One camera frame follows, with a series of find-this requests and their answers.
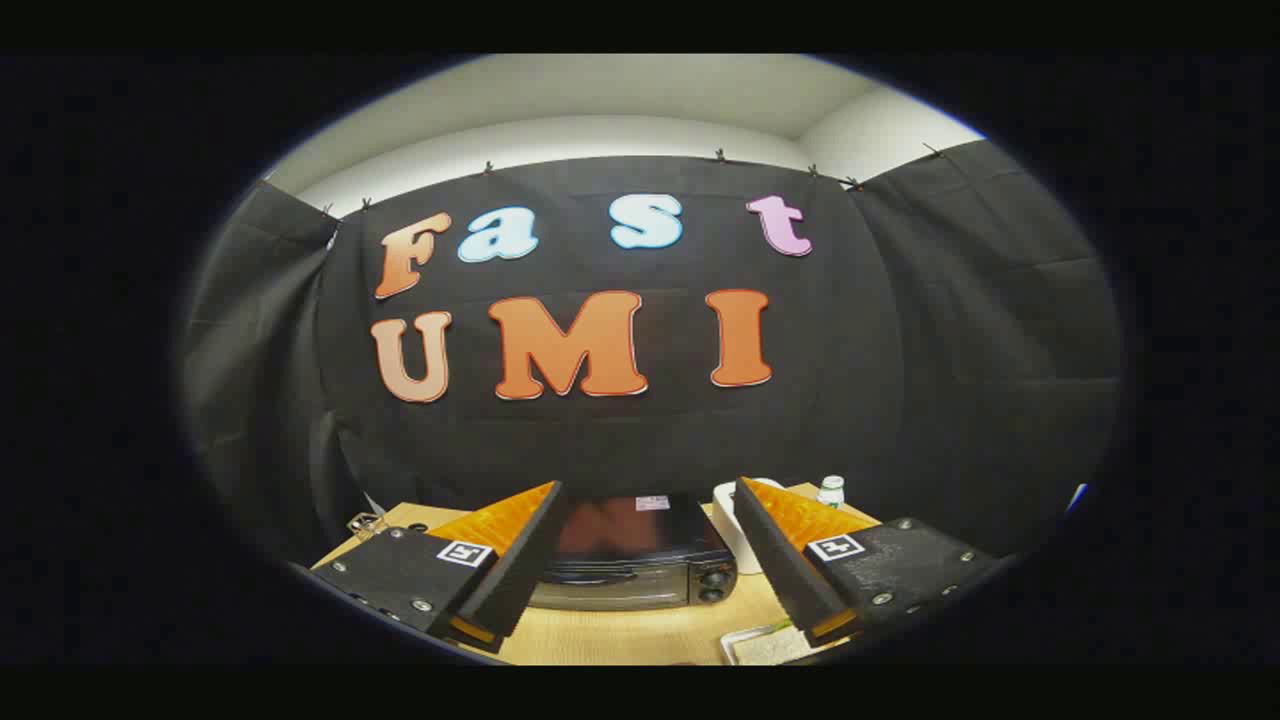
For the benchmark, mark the white ribbed tray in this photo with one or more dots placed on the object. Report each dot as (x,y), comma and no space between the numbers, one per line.
(728,645)

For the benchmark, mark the white pop-up toaster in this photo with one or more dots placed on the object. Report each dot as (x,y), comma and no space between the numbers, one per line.
(730,530)

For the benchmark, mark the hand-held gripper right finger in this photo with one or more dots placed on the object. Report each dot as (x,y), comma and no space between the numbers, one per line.
(785,570)

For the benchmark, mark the clear bottle with green label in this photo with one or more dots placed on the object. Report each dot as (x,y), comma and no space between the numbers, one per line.
(831,492)

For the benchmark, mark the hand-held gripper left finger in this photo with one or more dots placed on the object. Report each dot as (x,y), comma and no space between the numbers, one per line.
(520,570)

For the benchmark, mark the black toaster oven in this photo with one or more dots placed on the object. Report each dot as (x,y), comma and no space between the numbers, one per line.
(640,560)

